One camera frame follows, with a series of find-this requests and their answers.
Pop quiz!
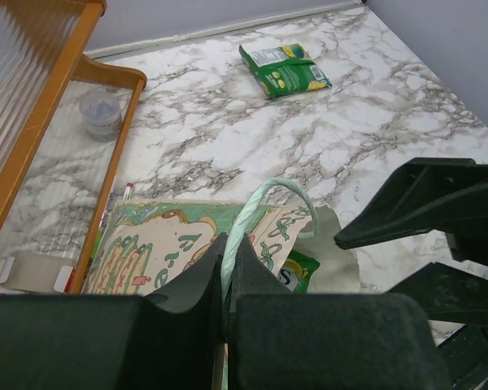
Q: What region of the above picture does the small clear plastic jar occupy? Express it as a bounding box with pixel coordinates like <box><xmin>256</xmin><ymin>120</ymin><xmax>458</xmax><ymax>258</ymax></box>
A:
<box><xmin>79</xmin><ymin>92</ymin><xmax>122</xmax><ymax>141</ymax></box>

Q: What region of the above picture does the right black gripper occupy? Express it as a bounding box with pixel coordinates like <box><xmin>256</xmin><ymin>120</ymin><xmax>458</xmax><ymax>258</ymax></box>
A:
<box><xmin>388</xmin><ymin>227</ymin><xmax>488</xmax><ymax>389</ymax></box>

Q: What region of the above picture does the small white cardboard box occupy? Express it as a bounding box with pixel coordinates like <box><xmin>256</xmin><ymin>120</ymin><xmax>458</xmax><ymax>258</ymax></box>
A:
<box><xmin>0</xmin><ymin>251</ymin><xmax>76</xmax><ymax>294</ymax></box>

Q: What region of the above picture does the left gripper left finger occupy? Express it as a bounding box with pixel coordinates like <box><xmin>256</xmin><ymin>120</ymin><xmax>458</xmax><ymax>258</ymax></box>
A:
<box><xmin>0</xmin><ymin>235</ymin><xmax>227</xmax><ymax>389</ymax></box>

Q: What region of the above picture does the orange wooden shelf rack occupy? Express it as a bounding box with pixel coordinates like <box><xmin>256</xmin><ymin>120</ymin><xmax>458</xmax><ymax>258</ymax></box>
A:
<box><xmin>0</xmin><ymin>0</ymin><xmax>148</xmax><ymax>294</ymax></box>

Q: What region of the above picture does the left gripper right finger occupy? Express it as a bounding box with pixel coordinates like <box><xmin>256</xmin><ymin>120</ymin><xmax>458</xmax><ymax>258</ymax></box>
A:
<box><xmin>227</xmin><ymin>237</ymin><xmax>451</xmax><ymax>389</ymax></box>

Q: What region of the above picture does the purple capped marker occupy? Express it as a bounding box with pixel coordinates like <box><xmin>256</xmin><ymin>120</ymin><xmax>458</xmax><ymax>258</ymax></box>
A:
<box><xmin>99</xmin><ymin>182</ymin><xmax>134</xmax><ymax>231</ymax></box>

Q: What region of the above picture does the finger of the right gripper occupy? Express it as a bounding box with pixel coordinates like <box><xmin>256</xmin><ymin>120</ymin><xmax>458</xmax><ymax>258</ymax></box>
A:
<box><xmin>334</xmin><ymin>158</ymin><xmax>488</xmax><ymax>249</ymax></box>

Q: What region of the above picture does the green printed paper bag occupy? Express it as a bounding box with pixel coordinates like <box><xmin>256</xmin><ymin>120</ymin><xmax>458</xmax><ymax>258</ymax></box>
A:
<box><xmin>82</xmin><ymin>179</ymin><xmax>360</xmax><ymax>296</ymax></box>

